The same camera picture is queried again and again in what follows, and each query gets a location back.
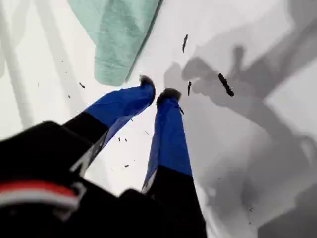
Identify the pale green T-shirt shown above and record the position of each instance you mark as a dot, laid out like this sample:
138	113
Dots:
116	37

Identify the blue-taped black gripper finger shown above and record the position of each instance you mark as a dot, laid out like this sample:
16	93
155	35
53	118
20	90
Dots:
123	102
169	138

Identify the small black scrap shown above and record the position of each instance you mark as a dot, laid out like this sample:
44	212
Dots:
82	85
189	88
226	85
185	43

